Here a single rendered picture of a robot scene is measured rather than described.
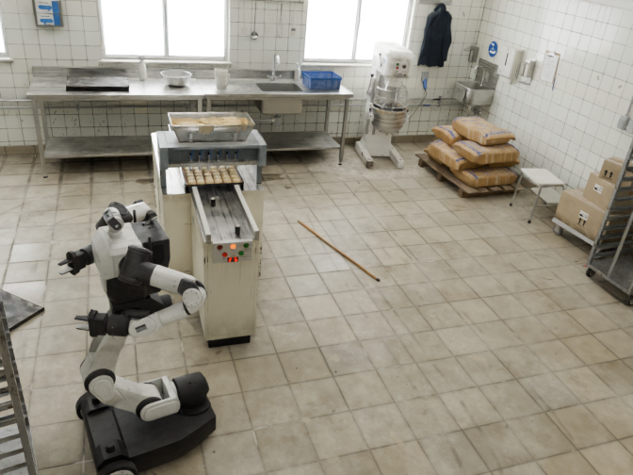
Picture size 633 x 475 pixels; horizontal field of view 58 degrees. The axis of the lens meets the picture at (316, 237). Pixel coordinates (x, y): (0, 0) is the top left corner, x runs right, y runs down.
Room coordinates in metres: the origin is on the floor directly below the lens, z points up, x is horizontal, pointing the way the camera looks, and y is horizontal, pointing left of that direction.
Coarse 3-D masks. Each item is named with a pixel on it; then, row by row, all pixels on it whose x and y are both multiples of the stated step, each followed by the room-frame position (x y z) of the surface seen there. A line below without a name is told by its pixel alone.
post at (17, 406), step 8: (0, 320) 1.66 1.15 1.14; (0, 328) 1.66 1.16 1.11; (0, 336) 1.66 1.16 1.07; (0, 344) 1.65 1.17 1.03; (0, 352) 1.65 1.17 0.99; (8, 352) 1.67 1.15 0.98; (8, 360) 1.66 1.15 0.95; (8, 368) 1.66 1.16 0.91; (8, 376) 1.66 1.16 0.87; (8, 384) 1.65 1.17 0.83; (16, 384) 1.69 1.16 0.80; (16, 392) 1.66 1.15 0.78; (16, 400) 1.66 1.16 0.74; (16, 408) 1.66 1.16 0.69; (16, 416) 1.65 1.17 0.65; (24, 424) 1.67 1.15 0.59; (24, 432) 1.66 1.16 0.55; (24, 440) 1.66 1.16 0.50; (24, 448) 1.65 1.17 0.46; (24, 456) 1.65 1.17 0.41; (32, 456) 1.67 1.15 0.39; (32, 464) 1.66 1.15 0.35; (32, 472) 1.66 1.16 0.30
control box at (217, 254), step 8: (224, 240) 2.95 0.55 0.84; (232, 240) 2.96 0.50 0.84; (240, 240) 2.97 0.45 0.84; (248, 240) 2.98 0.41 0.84; (216, 248) 2.91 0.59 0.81; (224, 248) 2.93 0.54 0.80; (240, 248) 2.96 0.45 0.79; (248, 248) 2.98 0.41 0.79; (216, 256) 2.91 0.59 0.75; (232, 256) 2.94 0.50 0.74; (240, 256) 2.96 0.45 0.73; (248, 256) 2.98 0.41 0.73
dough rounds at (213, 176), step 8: (184, 168) 3.84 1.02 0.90; (216, 168) 3.86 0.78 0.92; (224, 168) 3.88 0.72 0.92; (232, 168) 3.89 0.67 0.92; (184, 176) 3.69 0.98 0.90; (192, 176) 3.66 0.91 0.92; (200, 176) 3.67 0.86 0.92; (208, 176) 3.69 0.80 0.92; (216, 176) 3.70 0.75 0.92; (224, 176) 3.72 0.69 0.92; (232, 176) 3.73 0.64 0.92; (192, 184) 3.56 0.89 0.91
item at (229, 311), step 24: (192, 216) 3.45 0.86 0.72; (216, 216) 3.26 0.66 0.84; (240, 216) 3.29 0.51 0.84; (192, 240) 3.49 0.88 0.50; (216, 240) 2.94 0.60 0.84; (192, 264) 3.52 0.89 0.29; (216, 264) 2.94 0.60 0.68; (240, 264) 2.99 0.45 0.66; (216, 288) 2.94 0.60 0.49; (240, 288) 2.99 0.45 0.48; (216, 312) 2.94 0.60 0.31; (240, 312) 2.99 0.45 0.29; (216, 336) 2.94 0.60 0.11; (240, 336) 3.02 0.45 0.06
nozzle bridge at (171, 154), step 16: (160, 144) 3.55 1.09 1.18; (176, 144) 3.58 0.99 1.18; (192, 144) 3.61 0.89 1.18; (208, 144) 3.64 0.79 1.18; (224, 144) 3.67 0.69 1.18; (240, 144) 3.70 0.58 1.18; (256, 144) 3.73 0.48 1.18; (160, 160) 3.50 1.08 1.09; (176, 160) 3.61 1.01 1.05; (192, 160) 3.65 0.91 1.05; (224, 160) 3.71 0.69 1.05; (240, 160) 3.74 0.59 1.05; (256, 160) 3.77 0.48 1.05; (160, 176) 3.59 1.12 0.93; (256, 176) 3.83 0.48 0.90
